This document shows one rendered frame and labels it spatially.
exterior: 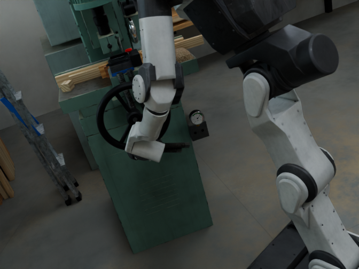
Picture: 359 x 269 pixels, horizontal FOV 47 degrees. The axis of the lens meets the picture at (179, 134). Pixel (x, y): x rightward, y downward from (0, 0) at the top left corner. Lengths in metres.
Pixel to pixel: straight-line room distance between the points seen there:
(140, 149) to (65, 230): 1.33
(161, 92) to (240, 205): 1.27
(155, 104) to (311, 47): 0.43
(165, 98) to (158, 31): 0.18
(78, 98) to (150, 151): 0.53
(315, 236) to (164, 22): 0.87
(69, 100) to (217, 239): 1.00
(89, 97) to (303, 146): 0.88
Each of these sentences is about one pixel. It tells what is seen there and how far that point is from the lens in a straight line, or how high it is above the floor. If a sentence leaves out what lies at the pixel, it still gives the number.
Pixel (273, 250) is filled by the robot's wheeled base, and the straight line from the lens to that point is 1.77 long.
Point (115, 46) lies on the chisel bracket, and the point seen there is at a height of 1.02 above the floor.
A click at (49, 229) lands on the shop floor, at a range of 2.63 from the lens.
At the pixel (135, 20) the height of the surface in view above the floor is 1.06.
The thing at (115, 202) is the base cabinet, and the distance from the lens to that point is 1.99.
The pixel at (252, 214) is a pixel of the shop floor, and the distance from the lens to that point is 2.22.
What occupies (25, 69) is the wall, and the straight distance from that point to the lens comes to 4.20.
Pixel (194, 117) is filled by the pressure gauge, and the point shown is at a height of 0.67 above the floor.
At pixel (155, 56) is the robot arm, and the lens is 1.10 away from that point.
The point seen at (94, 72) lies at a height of 0.93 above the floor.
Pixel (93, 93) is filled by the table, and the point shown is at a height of 0.89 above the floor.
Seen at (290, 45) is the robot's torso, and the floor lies 1.08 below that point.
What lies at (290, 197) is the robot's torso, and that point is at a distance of 1.37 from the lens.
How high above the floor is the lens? 1.47
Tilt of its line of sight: 28 degrees down
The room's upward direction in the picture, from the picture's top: 15 degrees counter-clockwise
